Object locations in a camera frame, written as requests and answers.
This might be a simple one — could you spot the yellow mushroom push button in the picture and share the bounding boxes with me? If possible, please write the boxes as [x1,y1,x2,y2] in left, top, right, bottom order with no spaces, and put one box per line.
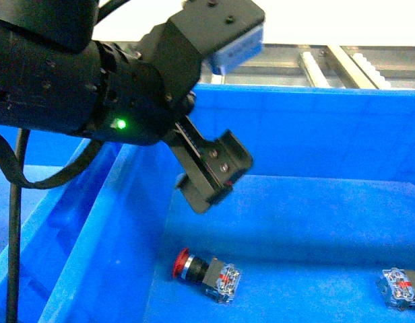
[376,267,415,312]

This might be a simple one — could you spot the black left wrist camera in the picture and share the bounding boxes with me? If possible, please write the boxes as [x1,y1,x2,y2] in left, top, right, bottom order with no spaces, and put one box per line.
[137,0,265,104]

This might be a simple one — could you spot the black camera cable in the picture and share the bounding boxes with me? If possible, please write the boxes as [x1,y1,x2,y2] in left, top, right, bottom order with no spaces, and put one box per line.
[0,0,134,323]

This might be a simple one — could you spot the blue plastic bin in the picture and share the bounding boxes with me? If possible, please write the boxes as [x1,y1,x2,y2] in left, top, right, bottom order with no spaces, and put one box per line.
[0,143,122,322]
[40,85,415,322]

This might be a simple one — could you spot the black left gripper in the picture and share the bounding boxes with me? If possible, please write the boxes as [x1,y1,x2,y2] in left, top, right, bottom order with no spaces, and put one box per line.
[89,42,209,155]

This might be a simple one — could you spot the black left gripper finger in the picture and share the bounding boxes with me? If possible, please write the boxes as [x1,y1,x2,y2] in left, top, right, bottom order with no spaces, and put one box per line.
[175,131,253,214]

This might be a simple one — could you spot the metal roller rack frame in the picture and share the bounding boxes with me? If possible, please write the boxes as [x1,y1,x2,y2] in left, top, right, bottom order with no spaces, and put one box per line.
[92,40,415,90]

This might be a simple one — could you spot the blue plastic bin left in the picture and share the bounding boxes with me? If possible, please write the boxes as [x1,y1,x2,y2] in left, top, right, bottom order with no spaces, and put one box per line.
[0,143,122,322]

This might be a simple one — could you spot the red mushroom push button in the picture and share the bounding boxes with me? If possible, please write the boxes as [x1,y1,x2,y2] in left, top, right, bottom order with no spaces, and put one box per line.
[171,248,242,303]

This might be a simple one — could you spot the blue plastic bin centre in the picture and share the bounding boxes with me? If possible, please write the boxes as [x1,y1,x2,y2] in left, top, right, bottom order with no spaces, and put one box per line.
[40,85,415,322]

